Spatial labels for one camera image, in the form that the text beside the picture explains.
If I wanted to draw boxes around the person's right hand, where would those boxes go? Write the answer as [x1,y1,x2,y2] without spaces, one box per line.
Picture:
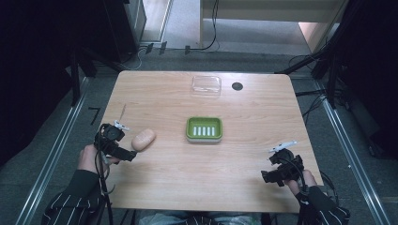
[283,169,318,197]

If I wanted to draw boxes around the black metal stand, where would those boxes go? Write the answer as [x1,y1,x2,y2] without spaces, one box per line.
[274,18,348,109]

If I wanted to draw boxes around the hanging black cable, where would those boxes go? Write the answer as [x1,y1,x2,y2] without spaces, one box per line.
[185,0,221,56]

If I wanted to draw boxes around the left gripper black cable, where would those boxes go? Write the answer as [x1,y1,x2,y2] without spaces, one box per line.
[94,124,116,225]

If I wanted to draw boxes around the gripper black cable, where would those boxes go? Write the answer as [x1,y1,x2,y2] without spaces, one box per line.
[277,157,310,193]
[94,124,116,225]

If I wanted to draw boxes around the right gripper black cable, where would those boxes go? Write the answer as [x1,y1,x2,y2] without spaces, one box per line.
[277,157,310,193]

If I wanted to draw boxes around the beige soap bar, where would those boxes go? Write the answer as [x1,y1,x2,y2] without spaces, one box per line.
[130,127,157,153]

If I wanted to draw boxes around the person's left hand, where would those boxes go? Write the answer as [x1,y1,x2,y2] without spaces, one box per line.
[77,143,121,174]

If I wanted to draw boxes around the person's legs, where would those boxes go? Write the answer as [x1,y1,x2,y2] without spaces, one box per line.
[136,210,263,225]

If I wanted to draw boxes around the black cabinet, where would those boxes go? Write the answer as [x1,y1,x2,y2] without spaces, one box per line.
[101,0,148,64]

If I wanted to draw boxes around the white desk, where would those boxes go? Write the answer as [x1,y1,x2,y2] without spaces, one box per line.
[199,0,349,53]

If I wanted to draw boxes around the clear plastic container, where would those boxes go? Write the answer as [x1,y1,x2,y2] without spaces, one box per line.
[191,75,222,98]

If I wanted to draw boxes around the black floor cables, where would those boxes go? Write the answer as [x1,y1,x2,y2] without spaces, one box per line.
[294,88,329,127]

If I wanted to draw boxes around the green soap dish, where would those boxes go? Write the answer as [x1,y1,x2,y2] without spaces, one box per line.
[185,116,223,144]

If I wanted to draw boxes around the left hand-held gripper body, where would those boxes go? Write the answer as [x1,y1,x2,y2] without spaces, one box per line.
[94,119,131,157]

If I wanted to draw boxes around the aluminium floor rail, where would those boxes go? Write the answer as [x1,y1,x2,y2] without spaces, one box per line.
[14,76,91,225]
[314,80,392,225]

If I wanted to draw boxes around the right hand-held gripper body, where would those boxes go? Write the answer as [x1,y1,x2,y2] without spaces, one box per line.
[268,140,305,183]

